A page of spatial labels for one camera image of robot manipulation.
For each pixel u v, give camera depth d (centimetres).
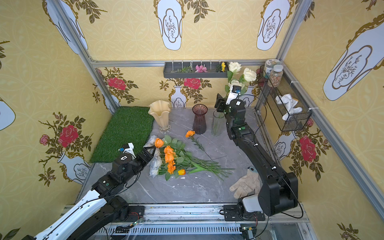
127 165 57
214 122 95
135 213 73
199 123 97
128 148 70
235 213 73
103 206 53
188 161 88
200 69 88
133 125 110
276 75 80
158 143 92
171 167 83
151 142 96
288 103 70
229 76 83
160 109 98
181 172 86
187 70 88
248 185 82
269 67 86
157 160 83
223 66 88
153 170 84
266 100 113
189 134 101
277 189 40
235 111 56
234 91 63
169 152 89
